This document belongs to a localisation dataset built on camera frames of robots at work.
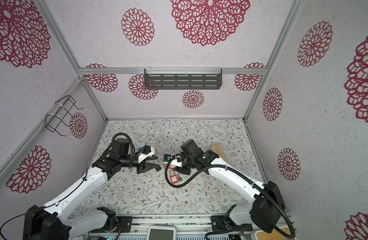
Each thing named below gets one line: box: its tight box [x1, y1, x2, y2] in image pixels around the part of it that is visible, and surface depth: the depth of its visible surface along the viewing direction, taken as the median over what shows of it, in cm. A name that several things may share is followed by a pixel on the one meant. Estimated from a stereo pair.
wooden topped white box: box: [255, 226, 297, 240], surface depth 67 cm
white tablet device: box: [147, 224, 177, 240], surface depth 69 cm
